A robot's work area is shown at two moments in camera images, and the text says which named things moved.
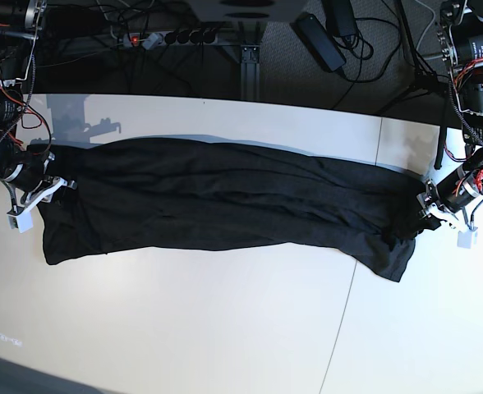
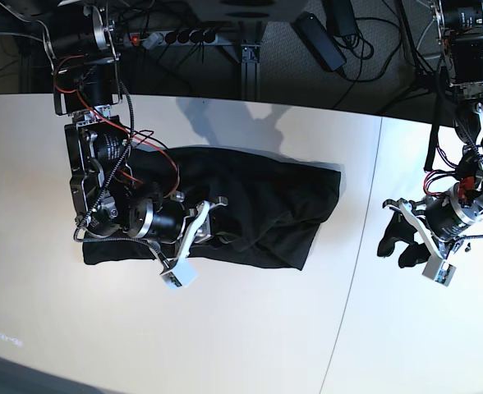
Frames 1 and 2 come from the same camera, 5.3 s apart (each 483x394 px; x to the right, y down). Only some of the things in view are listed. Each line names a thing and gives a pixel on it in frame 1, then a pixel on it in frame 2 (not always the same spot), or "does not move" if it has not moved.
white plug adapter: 153,40 does not move
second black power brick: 339,17 does not move
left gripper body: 25,169 -> 168,221
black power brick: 318,42 does not move
